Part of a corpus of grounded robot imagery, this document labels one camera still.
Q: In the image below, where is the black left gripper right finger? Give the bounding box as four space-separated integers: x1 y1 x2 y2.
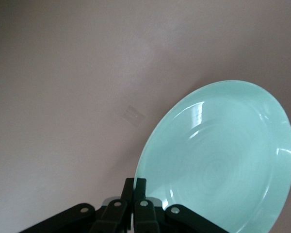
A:
133 178 230 233

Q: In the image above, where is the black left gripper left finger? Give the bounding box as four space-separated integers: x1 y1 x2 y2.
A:
18 178 135 233

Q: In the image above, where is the light green plate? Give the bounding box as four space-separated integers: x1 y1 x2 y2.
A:
135 80 291 233

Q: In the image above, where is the clear tape patch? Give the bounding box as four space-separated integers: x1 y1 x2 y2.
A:
122 105 146 128

